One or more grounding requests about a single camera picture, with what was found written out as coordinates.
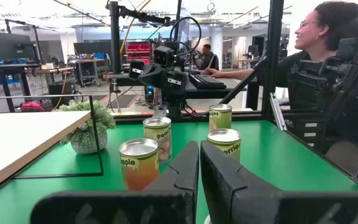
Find person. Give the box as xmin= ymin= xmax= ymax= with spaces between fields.
xmin=203 ymin=1 xmax=358 ymax=110
xmin=193 ymin=43 xmax=220 ymax=71

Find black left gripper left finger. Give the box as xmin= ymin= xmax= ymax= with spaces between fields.
xmin=144 ymin=140 xmax=200 ymax=224

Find green table mat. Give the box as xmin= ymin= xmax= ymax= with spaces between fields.
xmin=0 ymin=119 xmax=358 ymax=224

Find grey office desk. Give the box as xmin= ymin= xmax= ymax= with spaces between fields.
xmin=183 ymin=76 xmax=260 ymax=110

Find black aluminium rig frame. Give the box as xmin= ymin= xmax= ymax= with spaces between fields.
xmin=110 ymin=0 xmax=358 ymax=187

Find red storage bins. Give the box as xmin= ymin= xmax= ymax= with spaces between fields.
xmin=125 ymin=42 xmax=152 ymax=65

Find green label tin can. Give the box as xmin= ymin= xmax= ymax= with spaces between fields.
xmin=208 ymin=103 xmax=233 ymax=131

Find black computer keyboard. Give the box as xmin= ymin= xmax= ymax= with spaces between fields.
xmin=188 ymin=73 xmax=227 ymax=90

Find black computer monitor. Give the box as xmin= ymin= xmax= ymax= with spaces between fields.
xmin=0 ymin=32 xmax=36 ymax=60

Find apple label tin can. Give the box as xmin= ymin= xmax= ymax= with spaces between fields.
xmin=119 ymin=138 xmax=160 ymax=191

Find black labelled equipment box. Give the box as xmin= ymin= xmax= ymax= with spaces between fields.
xmin=287 ymin=117 xmax=328 ymax=151

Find wooden shelf with black legs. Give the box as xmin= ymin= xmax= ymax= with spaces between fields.
xmin=0 ymin=94 xmax=104 ymax=200

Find black background camera stand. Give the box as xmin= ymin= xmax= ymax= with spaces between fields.
xmin=106 ymin=0 xmax=175 ymax=75

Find artificial potted succulent plant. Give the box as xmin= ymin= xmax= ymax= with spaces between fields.
xmin=56 ymin=99 xmax=117 ymax=156

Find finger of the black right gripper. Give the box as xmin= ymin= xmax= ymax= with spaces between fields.
xmin=157 ymin=70 xmax=169 ymax=91
xmin=146 ymin=65 xmax=158 ymax=88

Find silver aluminium bar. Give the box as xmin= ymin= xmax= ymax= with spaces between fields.
xmin=268 ymin=92 xmax=288 ymax=131

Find peaches label tin can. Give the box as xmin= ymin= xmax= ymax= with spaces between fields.
xmin=142 ymin=116 xmax=173 ymax=165

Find black standing desk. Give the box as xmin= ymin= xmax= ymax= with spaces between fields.
xmin=0 ymin=63 xmax=42 ymax=113

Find berries label tin can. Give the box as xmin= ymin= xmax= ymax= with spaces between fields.
xmin=206 ymin=128 xmax=242 ymax=164

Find red tool case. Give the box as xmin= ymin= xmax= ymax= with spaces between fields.
xmin=19 ymin=99 xmax=54 ymax=113

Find grey workshop cart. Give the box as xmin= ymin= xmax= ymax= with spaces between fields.
xmin=75 ymin=57 xmax=109 ymax=88

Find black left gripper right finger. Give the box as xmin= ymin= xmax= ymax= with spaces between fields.
xmin=200 ymin=140 xmax=279 ymax=224

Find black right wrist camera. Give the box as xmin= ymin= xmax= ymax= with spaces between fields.
xmin=152 ymin=45 xmax=176 ymax=68

